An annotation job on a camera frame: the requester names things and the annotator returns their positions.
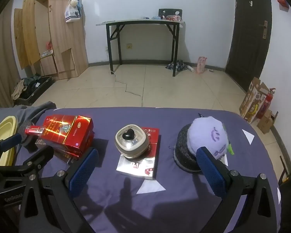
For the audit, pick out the pink bag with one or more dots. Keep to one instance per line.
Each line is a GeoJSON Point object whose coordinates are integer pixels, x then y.
{"type": "Point", "coordinates": [201, 65]}

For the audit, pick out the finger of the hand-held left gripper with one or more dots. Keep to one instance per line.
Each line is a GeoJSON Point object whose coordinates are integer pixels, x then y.
{"type": "Point", "coordinates": [12, 141]}
{"type": "Point", "coordinates": [38, 156]}

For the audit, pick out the red wall box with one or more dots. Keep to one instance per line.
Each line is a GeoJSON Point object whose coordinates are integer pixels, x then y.
{"type": "Point", "coordinates": [281, 0]}

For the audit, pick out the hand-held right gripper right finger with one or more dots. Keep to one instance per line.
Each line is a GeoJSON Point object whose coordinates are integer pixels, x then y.
{"type": "Point", "coordinates": [211, 172]}

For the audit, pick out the wooden wardrobe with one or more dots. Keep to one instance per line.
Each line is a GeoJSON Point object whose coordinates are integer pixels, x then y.
{"type": "Point", "coordinates": [63, 41]}

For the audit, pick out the hanging white plastic bag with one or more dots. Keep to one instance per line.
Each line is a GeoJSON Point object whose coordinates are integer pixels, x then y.
{"type": "Point", "coordinates": [71, 13]}

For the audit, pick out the red fire extinguisher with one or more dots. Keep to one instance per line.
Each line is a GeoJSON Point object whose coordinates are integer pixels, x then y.
{"type": "Point", "coordinates": [265, 104]}

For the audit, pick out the yellow plastic basin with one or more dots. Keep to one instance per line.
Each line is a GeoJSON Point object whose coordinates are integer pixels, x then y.
{"type": "Point", "coordinates": [4, 126]}

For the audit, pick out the round tin with black heart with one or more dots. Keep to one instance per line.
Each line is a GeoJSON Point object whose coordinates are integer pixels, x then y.
{"type": "Point", "coordinates": [132, 148]}

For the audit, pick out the dark checked cloth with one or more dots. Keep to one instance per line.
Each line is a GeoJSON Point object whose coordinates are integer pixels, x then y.
{"type": "Point", "coordinates": [175, 66]}

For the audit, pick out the pink packet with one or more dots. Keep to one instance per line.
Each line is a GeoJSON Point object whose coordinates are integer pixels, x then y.
{"type": "Point", "coordinates": [173, 17]}

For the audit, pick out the black suitcase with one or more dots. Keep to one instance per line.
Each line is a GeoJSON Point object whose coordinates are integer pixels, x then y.
{"type": "Point", "coordinates": [38, 89]}

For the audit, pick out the yellowed wall socket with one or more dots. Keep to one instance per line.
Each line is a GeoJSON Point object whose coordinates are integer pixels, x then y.
{"type": "Point", "coordinates": [129, 46]}

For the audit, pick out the black chair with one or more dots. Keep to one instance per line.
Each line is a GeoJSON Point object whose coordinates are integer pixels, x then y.
{"type": "Point", "coordinates": [170, 13]}

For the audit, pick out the black folding table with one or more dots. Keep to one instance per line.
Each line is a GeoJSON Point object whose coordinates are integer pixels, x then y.
{"type": "Point", "coordinates": [140, 21]}

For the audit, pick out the grey cloth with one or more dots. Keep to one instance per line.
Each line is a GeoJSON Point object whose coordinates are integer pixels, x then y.
{"type": "Point", "coordinates": [34, 112]}

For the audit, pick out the beige cloth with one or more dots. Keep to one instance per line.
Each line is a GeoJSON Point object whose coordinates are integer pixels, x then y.
{"type": "Point", "coordinates": [18, 89]}

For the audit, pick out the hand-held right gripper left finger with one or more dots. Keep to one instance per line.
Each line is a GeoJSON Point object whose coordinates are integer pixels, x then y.
{"type": "Point", "coordinates": [84, 172]}

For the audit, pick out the red bag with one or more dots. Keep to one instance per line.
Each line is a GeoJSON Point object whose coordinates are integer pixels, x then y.
{"type": "Point", "coordinates": [49, 45]}

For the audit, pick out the dark door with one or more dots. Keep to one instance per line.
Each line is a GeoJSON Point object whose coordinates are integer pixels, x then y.
{"type": "Point", "coordinates": [247, 41]}

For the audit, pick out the silver and red cigarette carton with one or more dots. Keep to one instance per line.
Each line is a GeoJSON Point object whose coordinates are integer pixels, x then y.
{"type": "Point", "coordinates": [140, 168]}

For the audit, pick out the beige curtain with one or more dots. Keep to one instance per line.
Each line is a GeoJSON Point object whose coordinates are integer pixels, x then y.
{"type": "Point", "coordinates": [2, 65]}

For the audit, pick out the brown cardboard box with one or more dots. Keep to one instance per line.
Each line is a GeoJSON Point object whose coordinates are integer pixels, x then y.
{"type": "Point", "coordinates": [266, 122]}

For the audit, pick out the purple plush puff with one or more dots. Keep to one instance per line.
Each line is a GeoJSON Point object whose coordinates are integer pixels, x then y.
{"type": "Point", "coordinates": [208, 131]}

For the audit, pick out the printed cardboard box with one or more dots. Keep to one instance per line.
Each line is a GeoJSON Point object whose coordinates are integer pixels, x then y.
{"type": "Point", "coordinates": [252, 99]}

